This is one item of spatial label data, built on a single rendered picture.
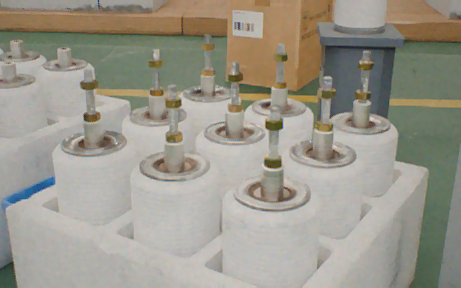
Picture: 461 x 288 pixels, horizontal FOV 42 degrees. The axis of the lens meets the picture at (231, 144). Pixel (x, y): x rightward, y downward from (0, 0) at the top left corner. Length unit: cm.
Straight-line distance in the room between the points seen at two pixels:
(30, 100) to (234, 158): 40
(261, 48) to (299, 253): 128
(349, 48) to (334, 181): 48
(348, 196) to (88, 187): 29
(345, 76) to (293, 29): 67
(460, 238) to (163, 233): 33
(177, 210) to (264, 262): 11
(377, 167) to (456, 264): 15
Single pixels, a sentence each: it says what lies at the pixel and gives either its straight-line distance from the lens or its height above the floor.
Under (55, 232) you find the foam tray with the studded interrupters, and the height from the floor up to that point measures 17.
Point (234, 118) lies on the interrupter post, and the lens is 71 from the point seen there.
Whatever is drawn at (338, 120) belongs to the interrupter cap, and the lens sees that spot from 78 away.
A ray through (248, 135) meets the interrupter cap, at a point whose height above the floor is 25.
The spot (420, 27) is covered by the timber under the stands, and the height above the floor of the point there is 6.
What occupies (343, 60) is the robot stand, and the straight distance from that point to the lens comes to 109.
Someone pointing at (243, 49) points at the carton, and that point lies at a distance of 183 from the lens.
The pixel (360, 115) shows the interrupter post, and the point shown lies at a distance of 76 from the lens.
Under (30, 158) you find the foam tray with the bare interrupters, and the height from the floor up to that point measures 15.
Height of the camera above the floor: 51
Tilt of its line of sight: 22 degrees down
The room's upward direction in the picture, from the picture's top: straight up
